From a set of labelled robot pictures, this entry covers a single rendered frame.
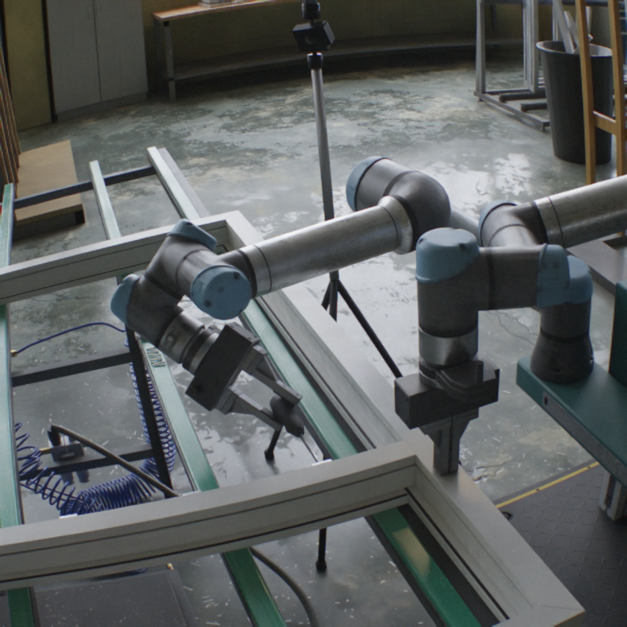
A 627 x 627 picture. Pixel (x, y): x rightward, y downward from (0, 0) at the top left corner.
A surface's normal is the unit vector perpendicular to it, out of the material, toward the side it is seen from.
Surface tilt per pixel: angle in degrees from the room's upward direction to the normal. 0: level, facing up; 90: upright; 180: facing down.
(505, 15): 90
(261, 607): 0
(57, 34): 90
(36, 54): 90
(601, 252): 0
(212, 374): 68
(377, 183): 49
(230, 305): 90
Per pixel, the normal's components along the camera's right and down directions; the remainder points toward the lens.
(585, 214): -0.16, 0.04
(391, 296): -0.08, -0.90
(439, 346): -0.44, 0.42
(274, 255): 0.27, -0.40
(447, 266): -0.14, 0.40
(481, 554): -0.94, 0.22
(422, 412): 0.33, 0.39
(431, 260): -0.62, 0.35
